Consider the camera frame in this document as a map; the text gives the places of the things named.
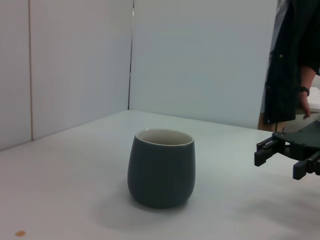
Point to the grey ceramic cup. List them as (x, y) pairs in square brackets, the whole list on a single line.
[(160, 175)]

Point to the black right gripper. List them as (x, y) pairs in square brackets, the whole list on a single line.
[(305, 140)]

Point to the tan trousers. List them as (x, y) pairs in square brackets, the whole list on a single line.
[(270, 123)]

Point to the person in dark jacket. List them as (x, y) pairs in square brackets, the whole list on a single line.
[(285, 75)]

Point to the black wrist watch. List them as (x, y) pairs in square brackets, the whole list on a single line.
[(303, 90)]

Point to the bare person forearm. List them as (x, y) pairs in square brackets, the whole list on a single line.
[(307, 77)]

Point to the bare person hand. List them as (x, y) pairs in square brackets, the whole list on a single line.
[(306, 106)]

